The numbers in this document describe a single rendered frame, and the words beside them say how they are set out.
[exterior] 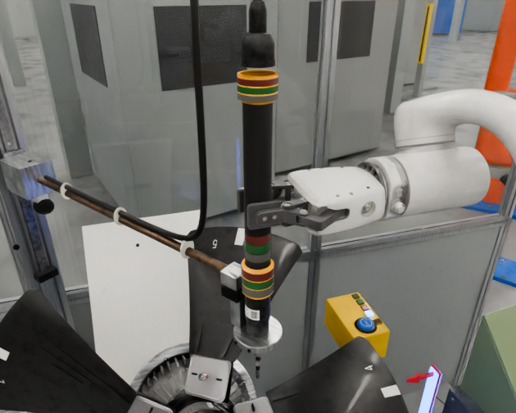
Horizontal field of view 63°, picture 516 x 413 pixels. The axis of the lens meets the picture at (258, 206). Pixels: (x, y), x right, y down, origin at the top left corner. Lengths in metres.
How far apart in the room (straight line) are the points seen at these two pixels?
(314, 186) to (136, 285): 0.55
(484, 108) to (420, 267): 1.34
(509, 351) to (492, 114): 0.69
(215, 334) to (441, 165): 0.44
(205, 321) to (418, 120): 0.47
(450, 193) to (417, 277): 1.28
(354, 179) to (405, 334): 1.56
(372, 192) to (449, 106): 0.14
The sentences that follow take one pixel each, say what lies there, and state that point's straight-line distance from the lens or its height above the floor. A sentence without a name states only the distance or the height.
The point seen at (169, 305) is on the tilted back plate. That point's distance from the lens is 0.96.
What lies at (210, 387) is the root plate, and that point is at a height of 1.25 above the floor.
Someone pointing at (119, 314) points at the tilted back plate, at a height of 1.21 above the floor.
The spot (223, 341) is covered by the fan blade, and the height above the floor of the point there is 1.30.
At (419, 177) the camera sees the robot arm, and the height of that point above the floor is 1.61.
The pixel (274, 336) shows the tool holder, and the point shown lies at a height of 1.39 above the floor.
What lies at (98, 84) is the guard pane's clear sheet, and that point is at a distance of 1.17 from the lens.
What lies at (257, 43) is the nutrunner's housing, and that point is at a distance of 0.44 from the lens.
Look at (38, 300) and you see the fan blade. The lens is 0.70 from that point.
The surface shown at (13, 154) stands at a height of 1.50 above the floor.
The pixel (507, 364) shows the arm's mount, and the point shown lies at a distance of 1.12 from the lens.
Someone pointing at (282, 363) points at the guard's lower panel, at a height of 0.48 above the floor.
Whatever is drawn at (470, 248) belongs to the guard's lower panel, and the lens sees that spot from 1.95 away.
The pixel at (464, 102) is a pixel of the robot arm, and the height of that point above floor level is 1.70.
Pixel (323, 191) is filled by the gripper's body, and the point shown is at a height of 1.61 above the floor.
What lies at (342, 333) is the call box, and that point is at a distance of 1.14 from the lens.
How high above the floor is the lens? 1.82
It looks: 27 degrees down
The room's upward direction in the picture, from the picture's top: straight up
